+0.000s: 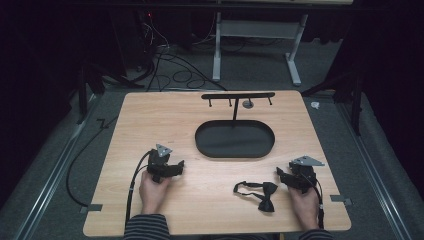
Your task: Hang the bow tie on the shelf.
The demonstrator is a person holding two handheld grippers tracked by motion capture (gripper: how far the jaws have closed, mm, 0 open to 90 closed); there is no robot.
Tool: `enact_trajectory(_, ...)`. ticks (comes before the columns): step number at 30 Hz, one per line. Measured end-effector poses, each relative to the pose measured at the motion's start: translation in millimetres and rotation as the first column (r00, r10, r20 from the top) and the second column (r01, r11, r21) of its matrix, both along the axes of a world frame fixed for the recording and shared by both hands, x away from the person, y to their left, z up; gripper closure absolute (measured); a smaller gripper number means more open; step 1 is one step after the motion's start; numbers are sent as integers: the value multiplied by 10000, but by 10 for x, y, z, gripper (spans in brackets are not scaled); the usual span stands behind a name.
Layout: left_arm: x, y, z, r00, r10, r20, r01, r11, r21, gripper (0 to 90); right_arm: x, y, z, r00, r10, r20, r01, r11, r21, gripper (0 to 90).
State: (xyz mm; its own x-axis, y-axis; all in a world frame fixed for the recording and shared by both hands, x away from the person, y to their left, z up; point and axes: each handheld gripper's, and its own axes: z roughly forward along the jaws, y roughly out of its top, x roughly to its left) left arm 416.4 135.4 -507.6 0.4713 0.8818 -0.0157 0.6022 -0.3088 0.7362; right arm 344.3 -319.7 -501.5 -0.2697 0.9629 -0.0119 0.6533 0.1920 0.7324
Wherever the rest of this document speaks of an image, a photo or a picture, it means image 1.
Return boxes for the tangle of black floor cables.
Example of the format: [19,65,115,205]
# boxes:
[134,13,228,93]

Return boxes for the right hand-held gripper black cable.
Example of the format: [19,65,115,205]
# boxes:
[299,173,325,230]

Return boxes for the black tripod stand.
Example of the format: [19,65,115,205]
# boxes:
[75,61,146,125]
[300,71,365,136]

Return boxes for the person's left hand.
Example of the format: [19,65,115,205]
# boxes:
[138,171,173,215]

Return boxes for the black hanger stand with tray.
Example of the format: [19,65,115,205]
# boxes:
[194,91,277,159]

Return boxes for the hand-held gripper black cable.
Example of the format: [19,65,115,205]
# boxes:
[299,173,325,230]
[124,150,154,232]

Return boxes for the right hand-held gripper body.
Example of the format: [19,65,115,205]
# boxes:
[288,155,326,195]

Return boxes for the person's right hand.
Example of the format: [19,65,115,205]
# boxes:
[287,185,321,232]

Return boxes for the metal floor rail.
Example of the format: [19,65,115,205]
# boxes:
[334,96,414,240]
[12,94,98,240]

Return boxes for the black bow tie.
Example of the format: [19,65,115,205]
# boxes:
[232,180,279,214]

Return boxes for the white metal desk frame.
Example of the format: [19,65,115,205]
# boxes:
[212,11,310,87]

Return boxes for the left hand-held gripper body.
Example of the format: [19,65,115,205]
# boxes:
[146,143,174,184]

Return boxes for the long black floor cable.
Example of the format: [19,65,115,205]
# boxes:
[65,115,118,208]

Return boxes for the left hand-held gripper black cable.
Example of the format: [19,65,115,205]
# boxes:
[124,150,154,232]

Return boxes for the grey tape strip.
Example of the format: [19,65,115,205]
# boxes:
[329,194,353,206]
[79,203,104,215]

